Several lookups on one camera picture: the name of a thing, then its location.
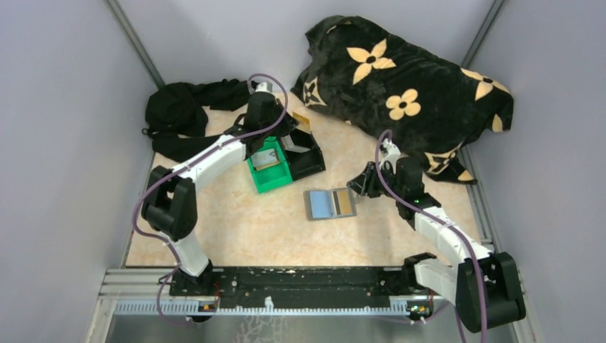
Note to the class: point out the aluminium frame rail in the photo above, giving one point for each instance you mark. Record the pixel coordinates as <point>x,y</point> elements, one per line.
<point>147,290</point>

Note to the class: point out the black plastic bin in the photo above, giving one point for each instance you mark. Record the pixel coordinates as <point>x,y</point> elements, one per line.
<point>305,164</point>

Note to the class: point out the black floral plush blanket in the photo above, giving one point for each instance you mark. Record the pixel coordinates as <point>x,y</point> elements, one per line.
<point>377,81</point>

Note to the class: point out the gold black stripe card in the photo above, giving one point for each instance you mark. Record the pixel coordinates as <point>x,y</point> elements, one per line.
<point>343,203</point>

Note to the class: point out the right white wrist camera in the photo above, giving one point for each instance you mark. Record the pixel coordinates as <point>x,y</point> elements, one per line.
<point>390,152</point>

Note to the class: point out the black cloth garment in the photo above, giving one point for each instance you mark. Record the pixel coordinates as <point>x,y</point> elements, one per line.
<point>177,120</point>

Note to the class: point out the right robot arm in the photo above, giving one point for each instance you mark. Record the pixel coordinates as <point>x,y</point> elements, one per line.
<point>483,285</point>

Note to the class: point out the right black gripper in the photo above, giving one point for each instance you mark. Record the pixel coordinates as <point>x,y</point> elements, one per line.
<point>365,183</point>

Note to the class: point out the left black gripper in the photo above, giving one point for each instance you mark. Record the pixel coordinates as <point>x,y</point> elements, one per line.
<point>289,123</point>

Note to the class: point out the gold VIP card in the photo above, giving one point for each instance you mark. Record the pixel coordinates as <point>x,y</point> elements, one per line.
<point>303,123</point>

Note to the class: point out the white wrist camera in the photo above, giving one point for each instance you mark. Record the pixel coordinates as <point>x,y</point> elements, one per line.
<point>264,87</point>
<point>390,152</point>

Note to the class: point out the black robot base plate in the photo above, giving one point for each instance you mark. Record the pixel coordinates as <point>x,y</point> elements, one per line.
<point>302,287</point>

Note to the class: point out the cards in black bin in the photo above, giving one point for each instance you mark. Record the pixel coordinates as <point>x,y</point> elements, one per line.
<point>289,145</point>

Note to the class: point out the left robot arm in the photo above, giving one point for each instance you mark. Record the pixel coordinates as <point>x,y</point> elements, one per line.
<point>169,204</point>

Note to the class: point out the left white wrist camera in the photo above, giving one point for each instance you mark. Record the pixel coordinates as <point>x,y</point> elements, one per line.
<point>264,87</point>

